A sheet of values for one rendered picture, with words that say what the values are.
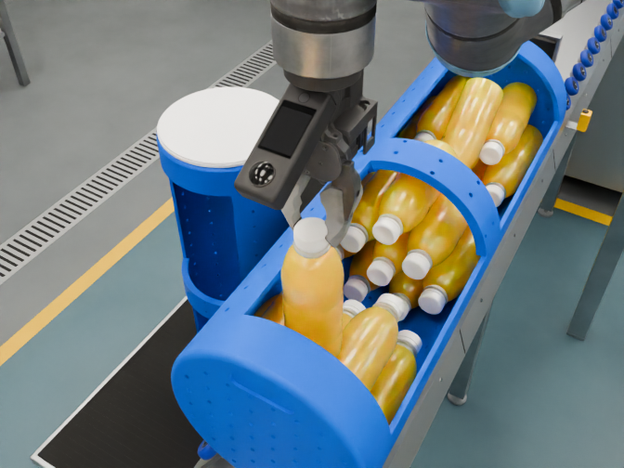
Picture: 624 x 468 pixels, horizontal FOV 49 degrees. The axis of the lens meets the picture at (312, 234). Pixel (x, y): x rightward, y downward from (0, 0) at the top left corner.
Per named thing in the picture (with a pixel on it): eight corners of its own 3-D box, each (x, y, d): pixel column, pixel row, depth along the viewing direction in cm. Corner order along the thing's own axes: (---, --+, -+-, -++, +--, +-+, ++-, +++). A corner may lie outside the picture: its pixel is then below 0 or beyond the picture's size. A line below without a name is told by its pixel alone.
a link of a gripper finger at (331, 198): (377, 225, 77) (368, 155, 71) (353, 258, 73) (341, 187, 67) (352, 220, 78) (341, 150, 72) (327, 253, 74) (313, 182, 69)
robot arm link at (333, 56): (345, 45, 54) (243, 17, 58) (344, 97, 58) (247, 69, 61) (393, 0, 60) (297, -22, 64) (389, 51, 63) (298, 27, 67)
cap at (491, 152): (479, 141, 124) (476, 147, 122) (500, 138, 121) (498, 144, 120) (485, 160, 126) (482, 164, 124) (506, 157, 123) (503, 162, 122)
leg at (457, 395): (469, 394, 216) (508, 253, 173) (461, 409, 212) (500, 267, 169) (451, 386, 218) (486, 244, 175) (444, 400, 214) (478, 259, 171)
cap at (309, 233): (291, 253, 74) (290, 242, 73) (297, 228, 77) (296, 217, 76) (327, 258, 74) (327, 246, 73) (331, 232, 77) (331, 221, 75)
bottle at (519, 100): (496, 84, 136) (468, 136, 124) (532, 79, 132) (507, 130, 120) (505, 116, 139) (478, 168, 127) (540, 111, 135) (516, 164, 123)
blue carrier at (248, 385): (544, 174, 145) (588, 53, 125) (356, 542, 90) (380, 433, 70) (419, 130, 154) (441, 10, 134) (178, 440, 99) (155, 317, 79)
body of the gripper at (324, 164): (377, 149, 72) (384, 44, 64) (338, 196, 67) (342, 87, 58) (313, 129, 75) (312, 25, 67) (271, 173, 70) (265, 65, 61)
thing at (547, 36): (547, 92, 171) (563, 33, 160) (542, 99, 168) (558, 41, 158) (508, 81, 174) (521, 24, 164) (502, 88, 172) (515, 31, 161)
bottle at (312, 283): (281, 363, 86) (273, 262, 73) (292, 318, 91) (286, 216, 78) (337, 370, 85) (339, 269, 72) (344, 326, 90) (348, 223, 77)
